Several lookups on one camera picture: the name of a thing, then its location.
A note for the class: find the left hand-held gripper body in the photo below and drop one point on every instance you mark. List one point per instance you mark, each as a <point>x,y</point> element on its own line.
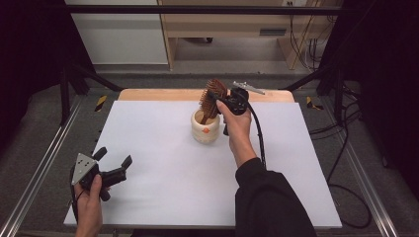
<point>83,168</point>

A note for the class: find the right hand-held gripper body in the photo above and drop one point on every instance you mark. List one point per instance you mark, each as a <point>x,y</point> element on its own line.
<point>237,102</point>

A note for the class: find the brown wooden hairbrush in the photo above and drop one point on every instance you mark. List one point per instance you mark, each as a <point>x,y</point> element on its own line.
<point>214,87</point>

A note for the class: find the cream ceramic cup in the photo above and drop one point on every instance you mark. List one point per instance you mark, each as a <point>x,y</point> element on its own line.
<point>205,133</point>

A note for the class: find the person's right hand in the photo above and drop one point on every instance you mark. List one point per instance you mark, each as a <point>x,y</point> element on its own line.
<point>238,131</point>

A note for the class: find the person's left hand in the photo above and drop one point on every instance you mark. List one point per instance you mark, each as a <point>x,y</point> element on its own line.
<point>88,207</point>

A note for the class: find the yellow black tape marker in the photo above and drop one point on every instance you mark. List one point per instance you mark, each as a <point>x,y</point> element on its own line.
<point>310,102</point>
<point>100,103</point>

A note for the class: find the wooden table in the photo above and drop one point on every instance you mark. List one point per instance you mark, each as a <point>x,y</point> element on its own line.
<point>158,95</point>

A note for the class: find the light wooden desk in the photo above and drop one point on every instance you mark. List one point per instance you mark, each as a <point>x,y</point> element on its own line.
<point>224,23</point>

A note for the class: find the grey desk label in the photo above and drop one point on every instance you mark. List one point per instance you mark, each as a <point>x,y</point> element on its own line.
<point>272,32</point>

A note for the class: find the white cabinet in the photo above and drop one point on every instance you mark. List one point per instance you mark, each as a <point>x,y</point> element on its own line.
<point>122,39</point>

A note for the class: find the black curtain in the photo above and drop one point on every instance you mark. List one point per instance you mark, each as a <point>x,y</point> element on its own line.
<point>388,82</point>
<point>29,65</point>

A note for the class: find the aluminium floor rail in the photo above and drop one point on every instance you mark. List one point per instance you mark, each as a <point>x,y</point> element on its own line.
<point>39,164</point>
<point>365,184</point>

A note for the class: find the black metal frame stand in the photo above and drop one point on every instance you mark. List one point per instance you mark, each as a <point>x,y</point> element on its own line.
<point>65,98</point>
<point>338,95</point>

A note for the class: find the black horizontal frame bar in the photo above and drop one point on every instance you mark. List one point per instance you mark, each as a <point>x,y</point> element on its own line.
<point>197,9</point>

